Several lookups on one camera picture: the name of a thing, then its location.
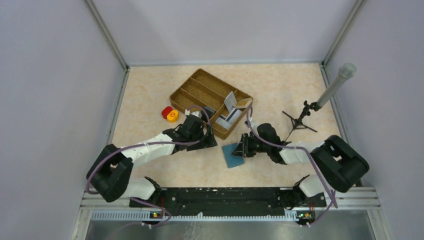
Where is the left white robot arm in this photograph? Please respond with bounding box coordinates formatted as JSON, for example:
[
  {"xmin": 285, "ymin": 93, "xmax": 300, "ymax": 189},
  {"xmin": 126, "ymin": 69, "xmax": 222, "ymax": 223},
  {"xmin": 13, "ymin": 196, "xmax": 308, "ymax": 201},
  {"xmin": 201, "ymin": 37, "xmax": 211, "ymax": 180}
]
[{"xmin": 86, "ymin": 114, "xmax": 217, "ymax": 207}]

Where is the black card in tray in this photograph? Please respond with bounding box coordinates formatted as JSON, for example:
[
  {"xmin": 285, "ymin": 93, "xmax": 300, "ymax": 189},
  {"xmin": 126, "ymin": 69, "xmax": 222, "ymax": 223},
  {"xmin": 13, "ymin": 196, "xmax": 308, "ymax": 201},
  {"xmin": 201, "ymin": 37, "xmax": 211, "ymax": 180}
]
[{"xmin": 202, "ymin": 106, "xmax": 216, "ymax": 121}]

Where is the woven brown divided tray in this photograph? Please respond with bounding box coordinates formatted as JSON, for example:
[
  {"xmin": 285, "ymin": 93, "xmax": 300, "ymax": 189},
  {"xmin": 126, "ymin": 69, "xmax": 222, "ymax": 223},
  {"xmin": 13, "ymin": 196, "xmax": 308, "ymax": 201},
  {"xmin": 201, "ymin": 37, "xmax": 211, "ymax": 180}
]
[{"xmin": 169, "ymin": 68, "xmax": 253, "ymax": 140}]

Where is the grey microphone on tripod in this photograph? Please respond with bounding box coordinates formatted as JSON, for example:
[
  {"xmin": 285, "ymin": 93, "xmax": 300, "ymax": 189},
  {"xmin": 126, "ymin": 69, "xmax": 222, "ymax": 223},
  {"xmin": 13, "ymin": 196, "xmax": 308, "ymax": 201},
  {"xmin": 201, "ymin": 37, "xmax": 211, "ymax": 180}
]
[{"xmin": 282, "ymin": 62, "xmax": 357, "ymax": 141}]

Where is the grey white card stand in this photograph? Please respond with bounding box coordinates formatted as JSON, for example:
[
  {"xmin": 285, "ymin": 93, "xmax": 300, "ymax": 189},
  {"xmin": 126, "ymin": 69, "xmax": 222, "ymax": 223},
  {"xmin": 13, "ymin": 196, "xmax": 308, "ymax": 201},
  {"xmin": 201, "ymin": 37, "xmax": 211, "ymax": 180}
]
[{"xmin": 224, "ymin": 91, "xmax": 237, "ymax": 113}]

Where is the red cylinder block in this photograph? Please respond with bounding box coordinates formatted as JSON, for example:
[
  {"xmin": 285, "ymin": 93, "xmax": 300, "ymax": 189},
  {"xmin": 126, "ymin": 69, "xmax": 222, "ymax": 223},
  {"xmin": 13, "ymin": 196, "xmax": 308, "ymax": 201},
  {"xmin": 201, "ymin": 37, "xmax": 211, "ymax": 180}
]
[{"xmin": 161, "ymin": 106, "xmax": 174, "ymax": 119}]

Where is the orange cylinder block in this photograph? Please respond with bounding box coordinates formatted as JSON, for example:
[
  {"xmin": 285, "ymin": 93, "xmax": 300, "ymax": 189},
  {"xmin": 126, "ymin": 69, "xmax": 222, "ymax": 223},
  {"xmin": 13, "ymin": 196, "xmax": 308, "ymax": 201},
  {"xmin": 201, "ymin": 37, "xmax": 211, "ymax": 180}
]
[{"xmin": 166, "ymin": 109, "xmax": 179, "ymax": 123}]

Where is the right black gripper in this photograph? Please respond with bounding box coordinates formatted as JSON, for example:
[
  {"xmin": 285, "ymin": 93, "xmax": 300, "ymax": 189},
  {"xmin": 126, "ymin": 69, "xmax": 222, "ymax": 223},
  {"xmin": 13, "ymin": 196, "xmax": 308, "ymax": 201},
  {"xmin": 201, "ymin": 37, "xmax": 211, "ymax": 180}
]
[{"xmin": 231, "ymin": 133, "xmax": 271, "ymax": 158}]

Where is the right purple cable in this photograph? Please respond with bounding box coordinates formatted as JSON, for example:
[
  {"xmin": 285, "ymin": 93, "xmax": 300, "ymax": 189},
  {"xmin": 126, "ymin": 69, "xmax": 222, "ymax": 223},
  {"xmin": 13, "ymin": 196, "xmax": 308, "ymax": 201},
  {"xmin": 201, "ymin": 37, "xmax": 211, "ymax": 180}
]
[{"xmin": 245, "ymin": 105, "xmax": 339, "ymax": 228}]

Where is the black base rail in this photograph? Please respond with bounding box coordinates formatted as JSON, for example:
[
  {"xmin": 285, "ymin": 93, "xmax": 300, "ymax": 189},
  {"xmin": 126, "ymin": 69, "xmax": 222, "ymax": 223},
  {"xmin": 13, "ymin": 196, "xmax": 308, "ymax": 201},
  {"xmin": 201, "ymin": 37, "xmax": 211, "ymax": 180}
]
[{"xmin": 129, "ymin": 183, "xmax": 327, "ymax": 224}]

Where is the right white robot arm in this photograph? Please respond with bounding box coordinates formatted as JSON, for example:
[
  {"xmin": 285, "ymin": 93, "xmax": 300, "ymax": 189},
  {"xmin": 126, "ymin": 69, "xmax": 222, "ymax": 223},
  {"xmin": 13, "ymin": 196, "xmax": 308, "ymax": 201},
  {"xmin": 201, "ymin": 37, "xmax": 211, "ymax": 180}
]
[{"xmin": 231, "ymin": 123, "xmax": 370, "ymax": 206}]

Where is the blue card holder wallet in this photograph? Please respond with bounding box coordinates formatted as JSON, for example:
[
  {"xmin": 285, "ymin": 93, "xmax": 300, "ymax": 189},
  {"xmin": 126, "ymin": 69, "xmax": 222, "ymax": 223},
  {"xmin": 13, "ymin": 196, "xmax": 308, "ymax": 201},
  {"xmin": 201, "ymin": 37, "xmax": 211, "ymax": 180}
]
[{"xmin": 221, "ymin": 143, "xmax": 245, "ymax": 169}]

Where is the gold card on tray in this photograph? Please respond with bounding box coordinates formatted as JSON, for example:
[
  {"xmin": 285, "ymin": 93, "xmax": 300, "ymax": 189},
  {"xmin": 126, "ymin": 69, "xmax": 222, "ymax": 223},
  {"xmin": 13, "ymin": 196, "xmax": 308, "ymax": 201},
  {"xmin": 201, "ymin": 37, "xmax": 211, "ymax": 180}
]
[{"xmin": 235, "ymin": 97, "xmax": 253, "ymax": 109}]

